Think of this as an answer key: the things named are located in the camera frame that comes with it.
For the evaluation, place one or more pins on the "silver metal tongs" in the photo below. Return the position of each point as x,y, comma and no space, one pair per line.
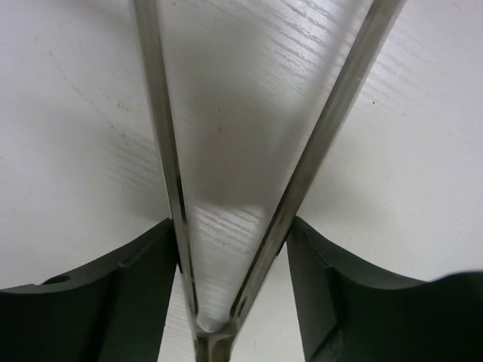
246,99

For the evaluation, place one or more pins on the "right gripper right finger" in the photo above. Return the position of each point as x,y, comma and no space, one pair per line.
349,309

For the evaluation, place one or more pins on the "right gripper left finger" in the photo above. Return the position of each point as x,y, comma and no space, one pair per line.
111,309

